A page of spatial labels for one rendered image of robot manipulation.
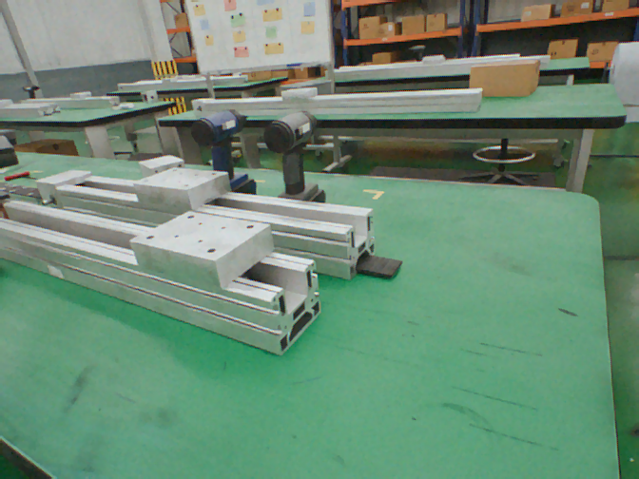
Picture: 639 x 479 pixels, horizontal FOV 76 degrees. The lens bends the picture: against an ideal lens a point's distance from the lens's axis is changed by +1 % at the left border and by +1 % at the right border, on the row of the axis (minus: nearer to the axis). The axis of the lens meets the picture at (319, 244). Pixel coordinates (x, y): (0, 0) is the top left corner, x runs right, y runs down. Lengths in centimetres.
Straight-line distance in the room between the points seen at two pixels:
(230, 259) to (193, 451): 21
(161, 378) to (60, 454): 12
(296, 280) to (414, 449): 24
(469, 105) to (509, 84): 46
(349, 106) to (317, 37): 156
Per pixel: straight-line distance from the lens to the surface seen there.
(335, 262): 64
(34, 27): 1380
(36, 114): 431
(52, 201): 123
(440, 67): 391
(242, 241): 52
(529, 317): 59
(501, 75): 245
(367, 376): 48
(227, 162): 100
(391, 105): 213
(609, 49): 989
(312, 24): 372
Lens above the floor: 112
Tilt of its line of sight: 26 degrees down
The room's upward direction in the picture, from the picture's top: 6 degrees counter-clockwise
